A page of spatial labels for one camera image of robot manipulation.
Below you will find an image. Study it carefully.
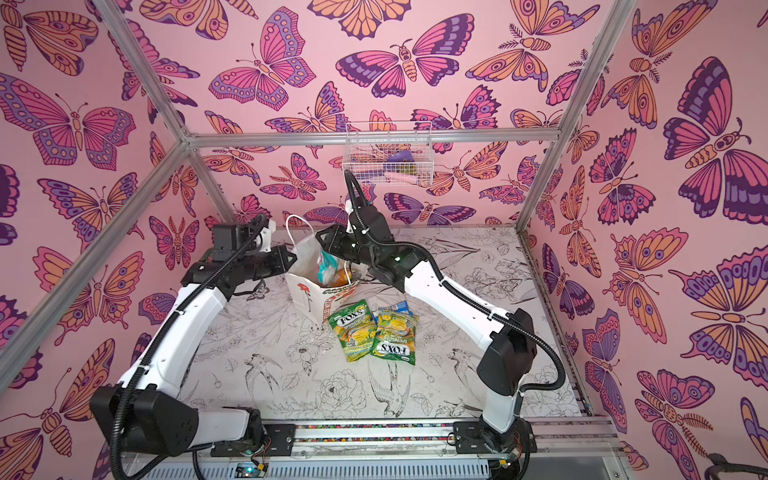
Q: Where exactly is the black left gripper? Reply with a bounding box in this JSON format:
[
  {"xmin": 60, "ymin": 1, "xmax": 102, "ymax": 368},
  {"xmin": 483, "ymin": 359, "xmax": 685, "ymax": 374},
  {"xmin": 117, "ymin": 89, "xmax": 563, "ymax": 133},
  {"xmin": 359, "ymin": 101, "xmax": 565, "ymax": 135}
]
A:
[{"xmin": 234, "ymin": 246, "xmax": 297, "ymax": 284}]

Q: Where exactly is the teal Fox's fruits bag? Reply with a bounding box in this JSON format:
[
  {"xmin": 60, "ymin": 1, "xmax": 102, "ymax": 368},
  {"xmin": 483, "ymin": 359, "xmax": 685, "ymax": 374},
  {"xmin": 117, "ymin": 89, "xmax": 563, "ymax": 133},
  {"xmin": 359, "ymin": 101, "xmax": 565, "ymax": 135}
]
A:
[{"xmin": 317, "ymin": 250, "xmax": 340, "ymax": 287}]

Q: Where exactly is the orange Fox's candy bag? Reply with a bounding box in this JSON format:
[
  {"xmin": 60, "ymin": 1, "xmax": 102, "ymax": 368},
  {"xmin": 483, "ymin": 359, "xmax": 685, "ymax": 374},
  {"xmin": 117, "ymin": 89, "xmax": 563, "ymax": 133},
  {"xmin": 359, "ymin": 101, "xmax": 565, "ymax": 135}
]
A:
[{"xmin": 330, "ymin": 269, "xmax": 354, "ymax": 288}]

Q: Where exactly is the white paper bag with flower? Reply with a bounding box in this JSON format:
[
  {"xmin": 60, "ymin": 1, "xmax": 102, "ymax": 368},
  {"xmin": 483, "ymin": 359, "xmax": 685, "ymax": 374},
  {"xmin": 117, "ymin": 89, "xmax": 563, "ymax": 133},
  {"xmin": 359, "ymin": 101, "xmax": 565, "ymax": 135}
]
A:
[{"xmin": 285, "ymin": 214, "xmax": 367, "ymax": 323}]

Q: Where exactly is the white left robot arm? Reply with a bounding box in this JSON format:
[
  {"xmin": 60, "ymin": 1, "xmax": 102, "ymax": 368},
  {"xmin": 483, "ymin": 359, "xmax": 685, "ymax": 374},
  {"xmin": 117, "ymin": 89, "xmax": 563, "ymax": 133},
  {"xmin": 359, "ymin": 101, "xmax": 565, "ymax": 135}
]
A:
[{"xmin": 90, "ymin": 245, "xmax": 297, "ymax": 457}]

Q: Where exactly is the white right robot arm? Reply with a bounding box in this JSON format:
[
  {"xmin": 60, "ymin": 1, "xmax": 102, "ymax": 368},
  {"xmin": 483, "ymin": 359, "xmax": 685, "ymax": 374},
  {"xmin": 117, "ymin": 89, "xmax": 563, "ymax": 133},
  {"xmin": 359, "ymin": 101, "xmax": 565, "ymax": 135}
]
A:
[{"xmin": 315, "ymin": 207, "xmax": 537, "ymax": 436}]

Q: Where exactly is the green Fox's spring tea bag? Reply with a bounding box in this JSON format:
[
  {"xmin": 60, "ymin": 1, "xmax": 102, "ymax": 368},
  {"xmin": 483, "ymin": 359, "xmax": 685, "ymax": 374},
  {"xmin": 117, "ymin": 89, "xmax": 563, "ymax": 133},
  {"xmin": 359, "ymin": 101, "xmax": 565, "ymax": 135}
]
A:
[{"xmin": 328, "ymin": 300, "xmax": 377, "ymax": 363}]

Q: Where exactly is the blue snack packet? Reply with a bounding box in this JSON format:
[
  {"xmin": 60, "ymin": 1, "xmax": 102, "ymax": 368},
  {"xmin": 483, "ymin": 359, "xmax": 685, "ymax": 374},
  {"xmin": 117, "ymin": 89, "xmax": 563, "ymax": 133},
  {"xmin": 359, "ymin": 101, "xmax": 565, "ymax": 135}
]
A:
[{"xmin": 387, "ymin": 300, "xmax": 413, "ymax": 315}]

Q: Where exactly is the white wire basket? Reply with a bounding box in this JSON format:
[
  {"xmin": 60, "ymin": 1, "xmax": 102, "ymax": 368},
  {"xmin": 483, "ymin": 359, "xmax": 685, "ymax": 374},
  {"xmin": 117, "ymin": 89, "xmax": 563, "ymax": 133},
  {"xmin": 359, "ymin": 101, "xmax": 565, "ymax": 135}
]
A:
[{"xmin": 340, "ymin": 119, "xmax": 435, "ymax": 187}]

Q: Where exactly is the black corrugated cable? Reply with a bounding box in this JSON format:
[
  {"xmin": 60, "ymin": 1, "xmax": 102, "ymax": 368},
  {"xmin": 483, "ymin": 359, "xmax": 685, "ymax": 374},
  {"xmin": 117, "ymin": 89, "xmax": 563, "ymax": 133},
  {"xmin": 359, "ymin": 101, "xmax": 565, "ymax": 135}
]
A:
[{"xmin": 343, "ymin": 169, "xmax": 567, "ymax": 394}]

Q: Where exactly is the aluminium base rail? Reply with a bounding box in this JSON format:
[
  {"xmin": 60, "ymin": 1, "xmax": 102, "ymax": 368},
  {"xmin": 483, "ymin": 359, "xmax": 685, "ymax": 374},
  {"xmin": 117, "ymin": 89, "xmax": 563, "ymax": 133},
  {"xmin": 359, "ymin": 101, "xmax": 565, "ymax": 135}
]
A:
[{"xmin": 147, "ymin": 417, "xmax": 633, "ymax": 479}]

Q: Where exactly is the aluminium frame post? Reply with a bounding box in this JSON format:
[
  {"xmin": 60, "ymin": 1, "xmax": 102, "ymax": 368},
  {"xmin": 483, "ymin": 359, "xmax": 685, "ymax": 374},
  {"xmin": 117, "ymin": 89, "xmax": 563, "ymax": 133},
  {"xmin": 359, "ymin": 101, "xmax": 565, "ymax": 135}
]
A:
[{"xmin": 515, "ymin": 0, "xmax": 636, "ymax": 234}]

